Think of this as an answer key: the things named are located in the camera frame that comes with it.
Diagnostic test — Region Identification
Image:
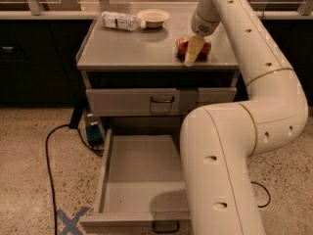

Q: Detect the black top drawer handle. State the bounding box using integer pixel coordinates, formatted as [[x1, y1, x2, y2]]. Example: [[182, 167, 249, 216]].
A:
[[151, 97, 175, 104]]

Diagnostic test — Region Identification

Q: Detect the black cable on right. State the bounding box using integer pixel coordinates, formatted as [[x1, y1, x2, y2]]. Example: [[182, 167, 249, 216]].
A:
[[250, 180, 272, 210]]

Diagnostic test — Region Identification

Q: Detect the black drawer handle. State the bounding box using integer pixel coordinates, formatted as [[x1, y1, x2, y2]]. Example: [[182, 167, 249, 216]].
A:
[[151, 97, 175, 104], [152, 221, 180, 234]]

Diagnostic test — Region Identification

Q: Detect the red coke can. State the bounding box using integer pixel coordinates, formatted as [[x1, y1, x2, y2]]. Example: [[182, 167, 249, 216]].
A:
[[176, 37, 211, 58]]

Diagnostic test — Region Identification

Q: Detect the dark counter cabinet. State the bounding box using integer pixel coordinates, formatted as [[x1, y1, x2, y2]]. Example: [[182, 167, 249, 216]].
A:
[[0, 19, 313, 108]]

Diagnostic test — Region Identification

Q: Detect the clear plastic water bottle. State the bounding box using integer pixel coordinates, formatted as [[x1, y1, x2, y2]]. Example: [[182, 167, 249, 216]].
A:
[[101, 11, 146, 31]]

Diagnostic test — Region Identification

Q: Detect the closed grey top drawer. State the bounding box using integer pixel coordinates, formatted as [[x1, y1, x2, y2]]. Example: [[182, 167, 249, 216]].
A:
[[86, 87, 237, 117]]

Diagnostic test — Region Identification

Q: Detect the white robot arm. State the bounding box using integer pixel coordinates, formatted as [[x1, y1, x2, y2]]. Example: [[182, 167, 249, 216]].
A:
[[180, 0, 308, 235]]

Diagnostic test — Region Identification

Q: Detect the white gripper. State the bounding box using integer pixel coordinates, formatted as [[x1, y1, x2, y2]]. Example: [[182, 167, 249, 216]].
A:
[[184, 0, 220, 67]]

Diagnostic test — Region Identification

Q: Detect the black cable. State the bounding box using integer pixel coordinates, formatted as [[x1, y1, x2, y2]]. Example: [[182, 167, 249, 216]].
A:
[[250, 180, 272, 210], [44, 123, 105, 235]]

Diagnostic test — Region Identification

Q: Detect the blue tape cross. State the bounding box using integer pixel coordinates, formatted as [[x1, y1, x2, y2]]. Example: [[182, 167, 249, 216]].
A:
[[57, 207, 89, 235]]

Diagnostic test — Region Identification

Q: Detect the blue power box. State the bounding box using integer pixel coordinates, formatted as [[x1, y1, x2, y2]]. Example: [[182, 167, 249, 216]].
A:
[[84, 111, 103, 146]]

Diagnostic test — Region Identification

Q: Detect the black middle drawer handle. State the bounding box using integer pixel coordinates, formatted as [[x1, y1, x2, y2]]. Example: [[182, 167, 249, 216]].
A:
[[152, 221, 180, 234]]

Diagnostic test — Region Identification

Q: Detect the grey metal drawer cabinet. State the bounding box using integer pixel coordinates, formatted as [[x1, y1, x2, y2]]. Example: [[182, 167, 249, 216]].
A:
[[77, 2, 240, 134]]

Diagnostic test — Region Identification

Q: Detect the open grey middle drawer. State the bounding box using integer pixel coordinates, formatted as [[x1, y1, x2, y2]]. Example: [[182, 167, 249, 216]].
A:
[[80, 129, 192, 235]]

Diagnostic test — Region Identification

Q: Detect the black cable on left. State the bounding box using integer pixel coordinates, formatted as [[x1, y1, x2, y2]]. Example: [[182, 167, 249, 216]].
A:
[[44, 123, 105, 235]]

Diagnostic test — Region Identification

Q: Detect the beige paper bowl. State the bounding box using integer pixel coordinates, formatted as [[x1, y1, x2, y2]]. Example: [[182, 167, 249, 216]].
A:
[[137, 9, 170, 28]]

